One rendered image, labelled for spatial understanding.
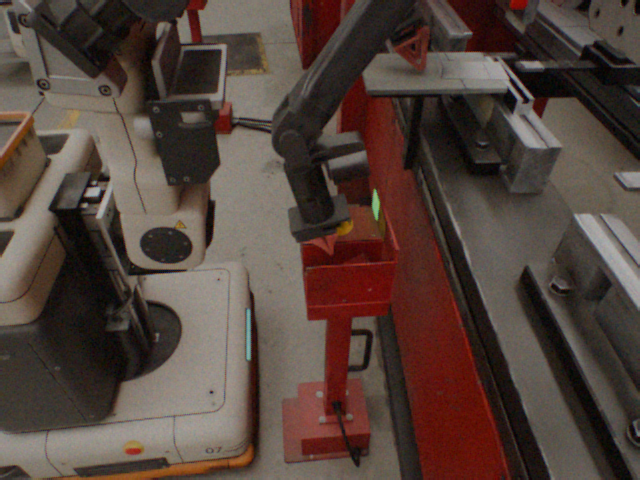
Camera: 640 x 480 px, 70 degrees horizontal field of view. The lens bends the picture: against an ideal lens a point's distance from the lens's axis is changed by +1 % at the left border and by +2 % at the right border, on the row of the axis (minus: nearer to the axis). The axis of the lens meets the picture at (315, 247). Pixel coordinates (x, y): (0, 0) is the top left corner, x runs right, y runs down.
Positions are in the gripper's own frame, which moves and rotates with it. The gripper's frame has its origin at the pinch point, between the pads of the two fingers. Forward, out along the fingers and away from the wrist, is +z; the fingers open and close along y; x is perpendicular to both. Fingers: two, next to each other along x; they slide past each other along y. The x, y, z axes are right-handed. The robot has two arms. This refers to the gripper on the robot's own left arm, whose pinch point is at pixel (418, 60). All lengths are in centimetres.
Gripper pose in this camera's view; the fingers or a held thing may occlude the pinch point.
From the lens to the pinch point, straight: 98.9
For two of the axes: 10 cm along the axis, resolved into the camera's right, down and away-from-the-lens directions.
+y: -0.2, -6.8, 7.3
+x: -8.7, 3.7, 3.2
